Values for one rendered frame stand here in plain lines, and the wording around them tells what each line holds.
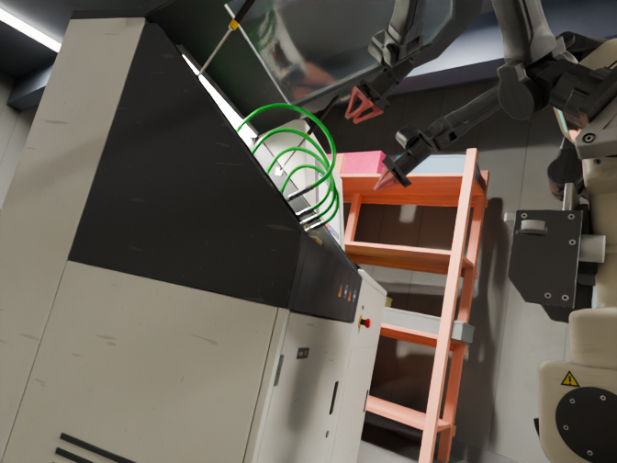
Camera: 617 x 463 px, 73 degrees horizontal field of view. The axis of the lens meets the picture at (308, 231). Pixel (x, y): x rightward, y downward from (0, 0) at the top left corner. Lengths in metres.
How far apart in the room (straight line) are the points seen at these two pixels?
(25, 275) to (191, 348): 0.51
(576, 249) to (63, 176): 1.15
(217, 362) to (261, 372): 0.10
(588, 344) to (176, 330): 0.74
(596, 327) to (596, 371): 0.06
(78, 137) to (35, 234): 0.27
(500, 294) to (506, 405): 0.80
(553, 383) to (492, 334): 2.78
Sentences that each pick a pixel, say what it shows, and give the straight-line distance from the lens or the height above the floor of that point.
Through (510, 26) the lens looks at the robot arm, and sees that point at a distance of 0.81.
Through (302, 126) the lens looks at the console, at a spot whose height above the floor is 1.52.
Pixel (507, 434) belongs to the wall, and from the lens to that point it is 3.56.
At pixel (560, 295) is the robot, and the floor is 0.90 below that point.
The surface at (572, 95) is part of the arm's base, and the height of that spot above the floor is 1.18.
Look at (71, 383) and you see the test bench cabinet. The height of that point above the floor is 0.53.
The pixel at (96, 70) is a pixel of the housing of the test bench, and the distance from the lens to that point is 1.36.
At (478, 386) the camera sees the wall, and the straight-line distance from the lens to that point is 3.59.
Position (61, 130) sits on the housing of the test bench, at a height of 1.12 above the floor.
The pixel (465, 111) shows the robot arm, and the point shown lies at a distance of 1.34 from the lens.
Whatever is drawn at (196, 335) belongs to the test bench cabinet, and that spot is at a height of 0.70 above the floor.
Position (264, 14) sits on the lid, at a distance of 1.41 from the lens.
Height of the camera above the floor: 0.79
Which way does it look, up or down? 11 degrees up
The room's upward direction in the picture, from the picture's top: 12 degrees clockwise
